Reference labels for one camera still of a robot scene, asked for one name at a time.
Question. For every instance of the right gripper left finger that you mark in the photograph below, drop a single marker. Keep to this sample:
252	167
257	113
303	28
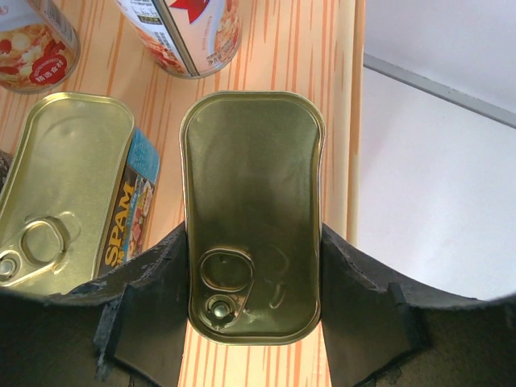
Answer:
126	328

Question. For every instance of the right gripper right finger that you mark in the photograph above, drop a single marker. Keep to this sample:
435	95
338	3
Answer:
382	328

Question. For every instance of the rectangular fish tin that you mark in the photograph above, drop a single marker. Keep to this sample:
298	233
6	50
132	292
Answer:
78	194

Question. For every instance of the rectangular blue gold tin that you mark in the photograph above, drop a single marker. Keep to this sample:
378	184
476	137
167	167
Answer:
251	165

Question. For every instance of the pink red porridge can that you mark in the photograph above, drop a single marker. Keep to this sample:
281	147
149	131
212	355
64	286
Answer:
39	46

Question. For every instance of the pink porridge can clear lid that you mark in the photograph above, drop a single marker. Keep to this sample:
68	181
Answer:
187	38

